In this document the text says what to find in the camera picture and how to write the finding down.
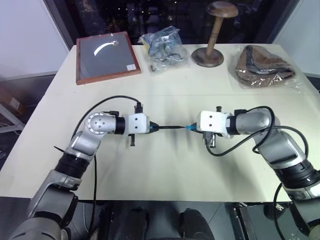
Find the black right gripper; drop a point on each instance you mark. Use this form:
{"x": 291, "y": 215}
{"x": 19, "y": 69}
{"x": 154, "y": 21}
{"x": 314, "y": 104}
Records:
{"x": 210, "y": 140}

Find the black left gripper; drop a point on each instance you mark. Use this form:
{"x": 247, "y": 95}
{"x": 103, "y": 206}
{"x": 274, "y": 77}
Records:
{"x": 138, "y": 108}

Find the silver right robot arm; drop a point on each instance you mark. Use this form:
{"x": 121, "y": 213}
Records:
{"x": 252, "y": 120}

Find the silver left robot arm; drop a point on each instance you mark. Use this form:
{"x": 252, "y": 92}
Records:
{"x": 95, "y": 125}

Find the clear plastic bag with items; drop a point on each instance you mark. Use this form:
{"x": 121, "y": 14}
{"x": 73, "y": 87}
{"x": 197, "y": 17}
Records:
{"x": 165, "y": 52}

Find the wooden framed dark board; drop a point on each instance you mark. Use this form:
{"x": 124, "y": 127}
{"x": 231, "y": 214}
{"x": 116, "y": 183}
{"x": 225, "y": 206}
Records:
{"x": 106, "y": 60}

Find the brown bag in plastic wrap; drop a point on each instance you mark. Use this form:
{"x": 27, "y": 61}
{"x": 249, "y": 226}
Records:
{"x": 265, "y": 67}

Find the wooden hat stand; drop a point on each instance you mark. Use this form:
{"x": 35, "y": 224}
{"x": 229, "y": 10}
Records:
{"x": 212, "y": 37}

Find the dark rounded shape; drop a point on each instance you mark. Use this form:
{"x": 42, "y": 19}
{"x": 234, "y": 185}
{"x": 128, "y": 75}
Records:
{"x": 195, "y": 225}

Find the black equipment case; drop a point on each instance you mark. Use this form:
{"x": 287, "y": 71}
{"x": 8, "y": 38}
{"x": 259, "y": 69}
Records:
{"x": 250, "y": 221}

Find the white metal rack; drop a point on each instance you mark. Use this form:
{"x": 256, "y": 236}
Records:
{"x": 10, "y": 122}

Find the brown cardboard box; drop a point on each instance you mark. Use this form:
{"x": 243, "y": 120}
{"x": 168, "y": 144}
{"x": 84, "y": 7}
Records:
{"x": 10, "y": 98}

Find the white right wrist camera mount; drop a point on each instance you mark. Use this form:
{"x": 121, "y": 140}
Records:
{"x": 212, "y": 121}

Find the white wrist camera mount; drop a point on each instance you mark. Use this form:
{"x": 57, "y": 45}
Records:
{"x": 212, "y": 121}
{"x": 137, "y": 123}

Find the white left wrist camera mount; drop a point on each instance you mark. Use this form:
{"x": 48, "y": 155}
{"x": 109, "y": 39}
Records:
{"x": 137, "y": 123}

